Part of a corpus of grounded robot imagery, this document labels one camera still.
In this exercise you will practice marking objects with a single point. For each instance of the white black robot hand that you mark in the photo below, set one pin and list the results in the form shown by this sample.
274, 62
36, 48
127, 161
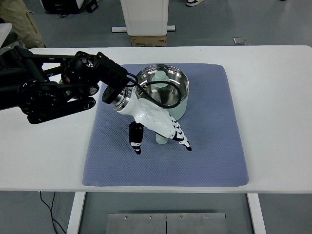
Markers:
149, 115

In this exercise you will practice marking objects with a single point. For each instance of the green pot with handle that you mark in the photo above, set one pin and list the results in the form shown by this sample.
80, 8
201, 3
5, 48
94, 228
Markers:
178, 111

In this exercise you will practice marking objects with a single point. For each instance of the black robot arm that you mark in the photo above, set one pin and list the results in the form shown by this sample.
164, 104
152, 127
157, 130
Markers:
46, 87

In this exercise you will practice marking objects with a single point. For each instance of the glass lid green knob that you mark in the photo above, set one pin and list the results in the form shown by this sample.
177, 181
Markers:
164, 83

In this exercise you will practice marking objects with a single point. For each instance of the blue quilted mat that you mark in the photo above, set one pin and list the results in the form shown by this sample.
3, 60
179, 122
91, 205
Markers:
216, 159

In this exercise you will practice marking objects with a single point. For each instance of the cardboard box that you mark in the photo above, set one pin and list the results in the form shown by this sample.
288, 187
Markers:
148, 41

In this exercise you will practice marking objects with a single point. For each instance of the grey floor plate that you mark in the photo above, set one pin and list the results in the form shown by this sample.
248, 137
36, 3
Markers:
239, 41

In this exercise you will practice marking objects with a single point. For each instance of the white black sneaker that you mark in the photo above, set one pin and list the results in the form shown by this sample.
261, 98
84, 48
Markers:
191, 3

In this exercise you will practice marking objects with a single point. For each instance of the white table left leg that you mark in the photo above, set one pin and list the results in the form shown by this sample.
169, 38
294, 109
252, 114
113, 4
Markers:
76, 213

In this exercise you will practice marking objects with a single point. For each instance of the white table leg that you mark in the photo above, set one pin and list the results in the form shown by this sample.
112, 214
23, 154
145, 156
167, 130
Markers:
76, 213
256, 213

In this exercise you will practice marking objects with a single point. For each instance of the black white machine base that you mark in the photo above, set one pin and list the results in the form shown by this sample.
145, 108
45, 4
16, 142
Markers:
68, 6

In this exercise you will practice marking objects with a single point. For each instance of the white table right leg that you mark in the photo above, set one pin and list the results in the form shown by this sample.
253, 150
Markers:
256, 213

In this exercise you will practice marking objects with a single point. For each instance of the person in khaki trousers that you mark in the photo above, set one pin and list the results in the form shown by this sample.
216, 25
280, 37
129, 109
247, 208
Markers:
16, 13

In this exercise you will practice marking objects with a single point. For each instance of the white pedestal stand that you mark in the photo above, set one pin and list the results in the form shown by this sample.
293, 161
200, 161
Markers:
145, 18

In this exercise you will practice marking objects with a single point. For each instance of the metal base plate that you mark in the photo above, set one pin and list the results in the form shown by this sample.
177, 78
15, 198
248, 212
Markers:
167, 223

